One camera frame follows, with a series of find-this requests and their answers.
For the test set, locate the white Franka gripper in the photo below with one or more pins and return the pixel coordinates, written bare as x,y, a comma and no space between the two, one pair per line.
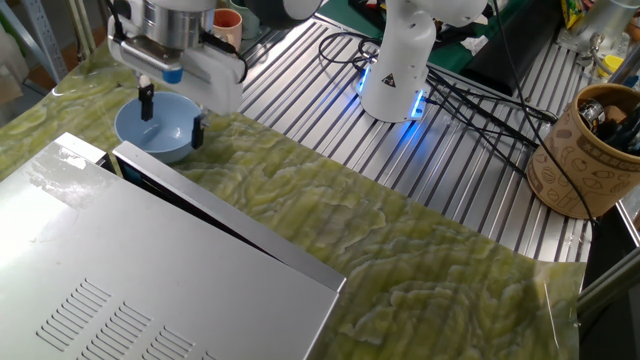
220,85

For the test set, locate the silver microwave oven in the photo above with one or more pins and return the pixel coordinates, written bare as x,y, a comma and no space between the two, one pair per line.
150,270

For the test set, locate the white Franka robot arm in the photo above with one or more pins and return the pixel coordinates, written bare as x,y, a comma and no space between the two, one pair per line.
400,60

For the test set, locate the silver second robot arm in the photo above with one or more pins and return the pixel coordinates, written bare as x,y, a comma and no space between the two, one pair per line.
595,25

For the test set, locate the light blue bowl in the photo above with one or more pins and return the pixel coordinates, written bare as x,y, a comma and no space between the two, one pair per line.
165,135

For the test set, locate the orange cup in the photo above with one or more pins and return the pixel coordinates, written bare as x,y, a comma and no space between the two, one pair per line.
227,27

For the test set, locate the beige pipe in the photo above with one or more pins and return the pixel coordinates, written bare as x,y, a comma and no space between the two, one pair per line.
82,30

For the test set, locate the grey metal shelf rack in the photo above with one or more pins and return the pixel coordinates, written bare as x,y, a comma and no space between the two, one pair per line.
42,40

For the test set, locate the green marble pattern mat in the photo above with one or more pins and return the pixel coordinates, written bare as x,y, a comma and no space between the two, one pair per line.
400,260

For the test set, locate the green cloth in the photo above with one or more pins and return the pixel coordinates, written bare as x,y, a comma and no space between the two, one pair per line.
445,57

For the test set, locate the white paper scrap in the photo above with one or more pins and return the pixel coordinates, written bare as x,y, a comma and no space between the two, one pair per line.
474,45

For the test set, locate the long black box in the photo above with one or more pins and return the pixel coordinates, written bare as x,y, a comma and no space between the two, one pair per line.
510,50

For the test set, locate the brown printed cardboard tub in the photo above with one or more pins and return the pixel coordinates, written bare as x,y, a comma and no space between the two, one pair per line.
575,165

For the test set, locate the yellow snack packet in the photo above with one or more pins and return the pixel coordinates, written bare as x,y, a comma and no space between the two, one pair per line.
571,12

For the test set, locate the silver tape roll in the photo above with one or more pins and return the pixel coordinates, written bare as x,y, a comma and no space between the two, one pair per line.
591,114

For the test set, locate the yellow plastic piece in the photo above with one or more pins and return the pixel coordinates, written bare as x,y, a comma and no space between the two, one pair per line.
610,65

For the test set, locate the silver camera with blue end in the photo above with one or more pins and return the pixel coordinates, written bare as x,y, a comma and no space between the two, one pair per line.
150,57

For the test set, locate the aluminium frame post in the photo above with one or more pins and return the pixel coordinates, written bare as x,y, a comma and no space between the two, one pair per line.
605,290

